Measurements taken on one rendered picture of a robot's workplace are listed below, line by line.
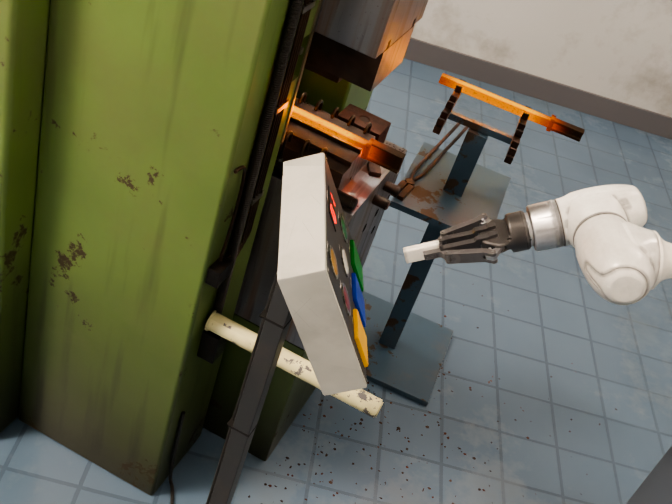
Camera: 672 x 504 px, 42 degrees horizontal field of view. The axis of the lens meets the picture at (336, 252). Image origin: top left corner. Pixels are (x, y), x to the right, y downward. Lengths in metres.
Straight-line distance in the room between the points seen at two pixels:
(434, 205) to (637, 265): 1.16
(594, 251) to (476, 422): 1.53
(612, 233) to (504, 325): 1.89
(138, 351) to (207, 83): 0.75
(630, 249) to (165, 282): 0.99
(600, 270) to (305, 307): 0.49
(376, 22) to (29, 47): 0.67
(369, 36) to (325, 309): 0.63
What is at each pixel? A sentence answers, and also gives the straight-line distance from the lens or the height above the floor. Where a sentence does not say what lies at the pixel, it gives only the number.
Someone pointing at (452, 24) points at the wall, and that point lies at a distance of 5.02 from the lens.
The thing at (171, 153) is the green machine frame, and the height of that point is 1.05.
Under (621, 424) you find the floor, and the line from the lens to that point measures 3.31.
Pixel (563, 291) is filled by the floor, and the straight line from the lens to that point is 3.74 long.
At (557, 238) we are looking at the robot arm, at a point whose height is 1.20.
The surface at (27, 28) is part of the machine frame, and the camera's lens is 1.82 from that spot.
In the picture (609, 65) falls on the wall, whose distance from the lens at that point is 5.20.
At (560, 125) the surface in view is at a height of 0.95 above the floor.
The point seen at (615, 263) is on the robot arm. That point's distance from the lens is 1.52.
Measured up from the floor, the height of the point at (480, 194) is 0.68.
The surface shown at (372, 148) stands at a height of 1.01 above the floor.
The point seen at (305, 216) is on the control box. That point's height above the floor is 1.18.
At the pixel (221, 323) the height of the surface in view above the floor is 0.64.
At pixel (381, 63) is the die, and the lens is 1.89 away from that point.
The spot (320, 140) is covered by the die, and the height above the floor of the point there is 0.99.
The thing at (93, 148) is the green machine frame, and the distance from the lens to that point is 1.91.
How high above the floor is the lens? 2.05
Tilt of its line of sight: 37 degrees down
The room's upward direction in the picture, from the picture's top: 19 degrees clockwise
